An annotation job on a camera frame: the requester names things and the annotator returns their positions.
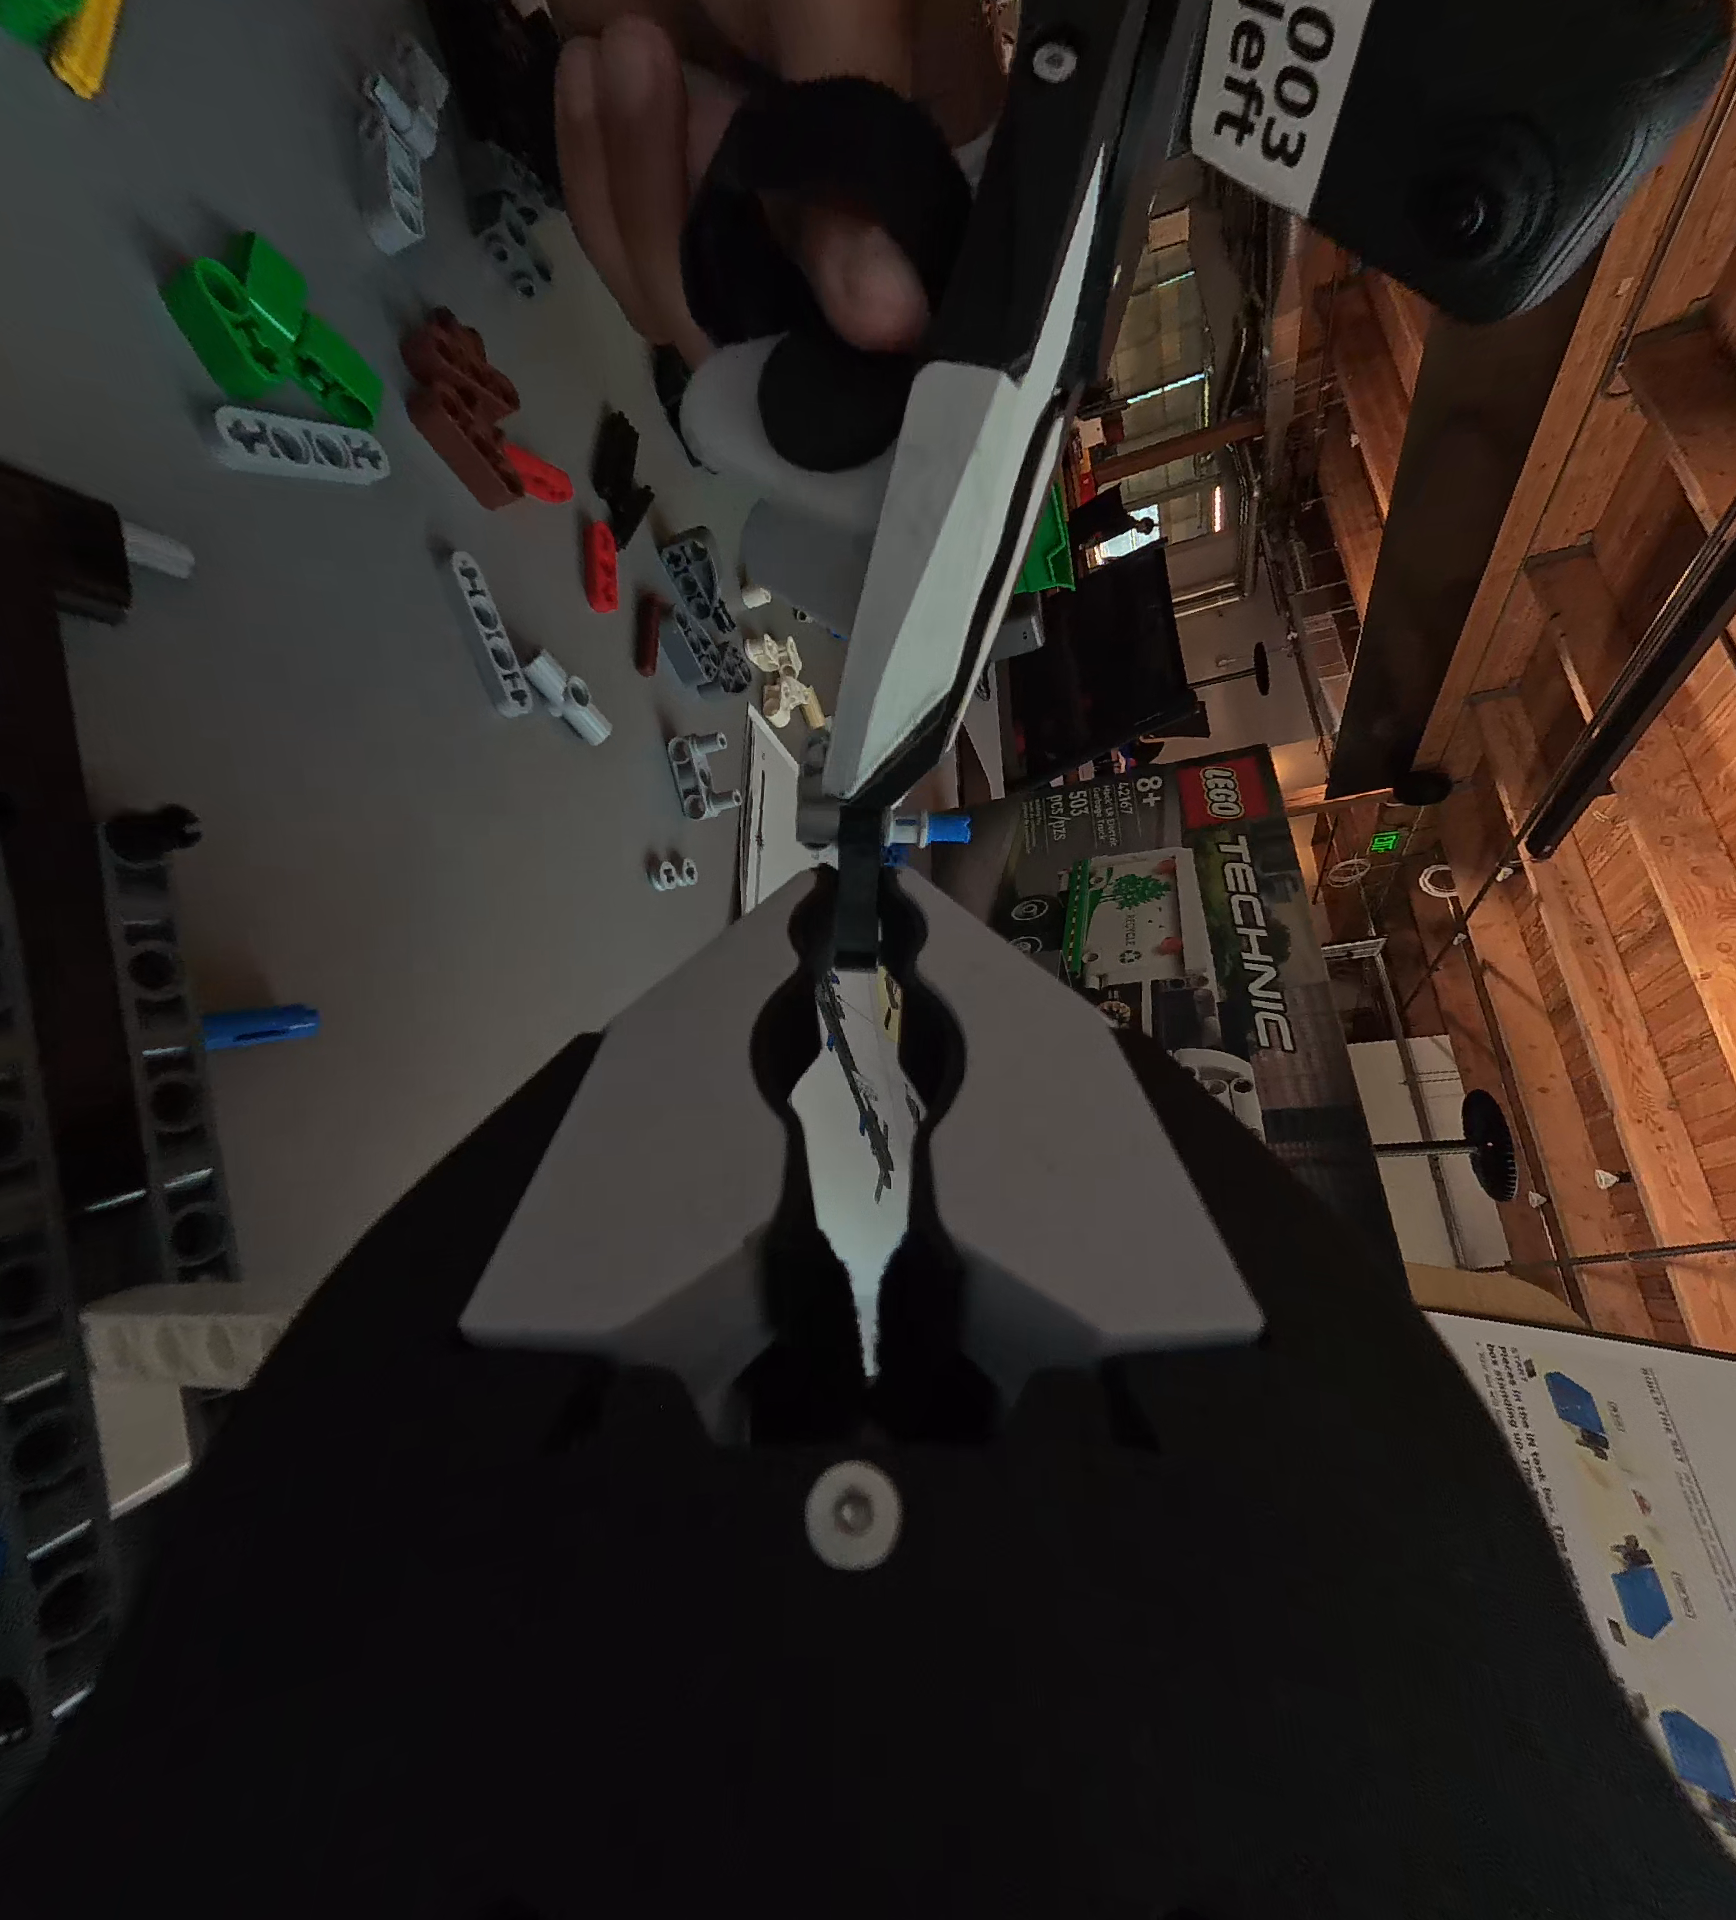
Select black lego piece blue pin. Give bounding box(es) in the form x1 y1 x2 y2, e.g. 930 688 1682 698
831 806 978 970

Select light grey lego axle beam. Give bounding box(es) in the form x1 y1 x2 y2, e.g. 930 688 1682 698
442 546 536 721
216 405 396 487

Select light grey lego frame piece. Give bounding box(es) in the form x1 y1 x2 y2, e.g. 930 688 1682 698
363 37 452 254

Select person's left hand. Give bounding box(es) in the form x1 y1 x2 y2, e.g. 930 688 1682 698
554 0 1021 355

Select yellow lego beam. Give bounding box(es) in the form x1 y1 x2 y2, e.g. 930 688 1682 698
50 0 129 100

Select grey lego pin connector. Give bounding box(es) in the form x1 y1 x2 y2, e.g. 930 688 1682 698
524 647 618 748

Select framed instruction sign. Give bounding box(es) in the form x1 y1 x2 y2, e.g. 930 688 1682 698
1421 1301 1736 1920

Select green lego beam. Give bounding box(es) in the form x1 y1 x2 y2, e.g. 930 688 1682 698
269 307 389 432
161 232 314 405

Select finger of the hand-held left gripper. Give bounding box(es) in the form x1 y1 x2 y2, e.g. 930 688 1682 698
816 360 1084 806

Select lego set box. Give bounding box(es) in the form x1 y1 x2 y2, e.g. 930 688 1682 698
995 741 1363 1178

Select dark grey lego beam assembly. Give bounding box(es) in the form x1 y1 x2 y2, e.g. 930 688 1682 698
0 792 322 1793

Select green storage bin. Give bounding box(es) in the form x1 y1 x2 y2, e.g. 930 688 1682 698
1016 476 1084 599

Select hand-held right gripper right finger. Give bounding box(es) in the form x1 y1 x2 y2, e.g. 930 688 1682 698
884 869 1270 1412

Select black chair back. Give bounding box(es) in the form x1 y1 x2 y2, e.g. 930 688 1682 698
1004 539 1211 782

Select brown lego block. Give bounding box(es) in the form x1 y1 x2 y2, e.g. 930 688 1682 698
404 307 527 512

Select light grey lego connector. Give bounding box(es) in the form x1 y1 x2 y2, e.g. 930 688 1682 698
665 733 744 821

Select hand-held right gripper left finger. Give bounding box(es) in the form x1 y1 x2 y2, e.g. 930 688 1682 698
460 869 830 1445

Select lego instruction booklet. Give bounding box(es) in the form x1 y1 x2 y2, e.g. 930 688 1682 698
737 702 934 1373

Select dark grey curved lego beam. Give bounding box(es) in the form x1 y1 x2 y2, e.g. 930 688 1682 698
659 524 753 695

